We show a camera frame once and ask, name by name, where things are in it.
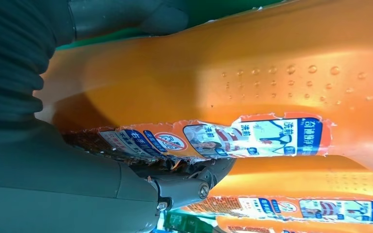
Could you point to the green plastic crate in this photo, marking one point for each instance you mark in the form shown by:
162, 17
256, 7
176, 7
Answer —
183, 222

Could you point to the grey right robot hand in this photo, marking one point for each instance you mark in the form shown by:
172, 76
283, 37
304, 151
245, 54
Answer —
45, 186

